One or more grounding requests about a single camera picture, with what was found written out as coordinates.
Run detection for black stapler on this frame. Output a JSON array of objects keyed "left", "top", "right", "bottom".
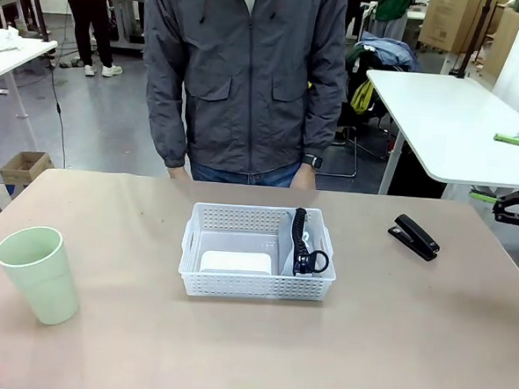
[{"left": 386, "top": 213, "right": 442, "bottom": 263}]

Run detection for grey CAMPUS zipper pouch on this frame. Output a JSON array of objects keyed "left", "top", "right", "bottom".
[{"left": 279, "top": 206, "right": 333, "bottom": 280}]

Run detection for white rectangular box device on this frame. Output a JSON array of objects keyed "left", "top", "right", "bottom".
[{"left": 199, "top": 248, "right": 275, "bottom": 278}]

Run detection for pale green plastic cup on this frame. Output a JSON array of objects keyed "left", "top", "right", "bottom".
[{"left": 0, "top": 224, "right": 85, "bottom": 328}]

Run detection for person's left forearm grey sleeve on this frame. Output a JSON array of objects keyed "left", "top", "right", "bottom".
[{"left": 301, "top": 86, "right": 344, "bottom": 160}]

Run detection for person's right forearm grey sleeve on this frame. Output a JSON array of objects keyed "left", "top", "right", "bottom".
[{"left": 142, "top": 85, "right": 192, "bottom": 169}]

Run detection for white perforated plastic basket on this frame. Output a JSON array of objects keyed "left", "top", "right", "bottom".
[{"left": 176, "top": 200, "right": 342, "bottom": 305}]

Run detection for person's left hand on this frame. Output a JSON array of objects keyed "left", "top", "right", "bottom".
[{"left": 290, "top": 163, "right": 318, "bottom": 191}]

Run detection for person's right hand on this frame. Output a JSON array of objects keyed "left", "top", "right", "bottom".
[{"left": 166, "top": 165, "right": 192, "bottom": 182}]

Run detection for large white side table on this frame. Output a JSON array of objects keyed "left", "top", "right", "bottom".
[{"left": 358, "top": 68, "right": 519, "bottom": 203}]

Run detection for narrow cardboard box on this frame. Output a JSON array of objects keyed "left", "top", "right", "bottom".
[{"left": 481, "top": 4, "right": 519, "bottom": 82}]

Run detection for black clamp pole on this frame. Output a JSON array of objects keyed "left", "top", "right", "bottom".
[{"left": 454, "top": 0, "right": 495, "bottom": 82}]

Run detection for large cardboard box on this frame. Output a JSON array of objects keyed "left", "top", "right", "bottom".
[{"left": 416, "top": 0, "right": 497, "bottom": 55}]

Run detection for blue jacket on chair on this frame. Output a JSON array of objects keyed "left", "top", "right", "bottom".
[{"left": 351, "top": 35, "right": 422, "bottom": 74}]

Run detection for yellow green fabric item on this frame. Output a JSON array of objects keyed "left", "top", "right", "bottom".
[{"left": 350, "top": 78, "right": 377, "bottom": 114}]

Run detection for black office chair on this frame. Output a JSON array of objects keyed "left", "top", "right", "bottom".
[{"left": 317, "top": 52, "right": 399, "bottom": 181}]

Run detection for person in green top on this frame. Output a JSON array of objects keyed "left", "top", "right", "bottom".
[{"left": 374, "top": 0, "right": 413, "bottom": 24}]

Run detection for dark wrist watch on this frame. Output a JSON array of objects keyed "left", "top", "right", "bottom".
[{"left": 302, "top": 152, "right": 325, "bottom": 170}]

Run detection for grey zip jacket torso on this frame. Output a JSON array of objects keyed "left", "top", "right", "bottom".
[{"left": 134, "top": 0, "right": 355, "bottom": 181}]

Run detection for blue jeans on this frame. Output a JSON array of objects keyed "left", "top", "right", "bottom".
[{"left": 188, "top": 154, "right": 302, "bottom": 189}]

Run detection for grey background desk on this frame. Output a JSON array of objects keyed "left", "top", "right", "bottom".
[{"left": 104, "top": 0, "right": 148, "bottom": 59}]

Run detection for person in orange top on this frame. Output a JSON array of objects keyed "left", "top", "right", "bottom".
[{"left": 53, "top": 0, "right": 128, "bottom": 79}]

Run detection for small open cardboard box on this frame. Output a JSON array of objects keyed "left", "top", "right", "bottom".
[{"left": 0, "top": 149, "right": 55, "bottom": 190}]

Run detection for black angled stand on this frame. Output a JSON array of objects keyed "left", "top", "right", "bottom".
[{"left": 24, "top": 0, "right": 52, "bottom": 41}]

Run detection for white table with cloth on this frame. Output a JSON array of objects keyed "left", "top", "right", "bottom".
[{"left": 0, "top": 31, "right": 59, "bottom": 121}]

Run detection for crumpled white cloth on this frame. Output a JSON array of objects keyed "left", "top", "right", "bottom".
[{"left": 0, "top": 27, "right": 26, "bottom": 55}]

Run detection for thin black floor cable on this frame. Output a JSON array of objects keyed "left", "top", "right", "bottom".
[{"left": 40, "top": 40, "right": 75, "bottom": 158}]

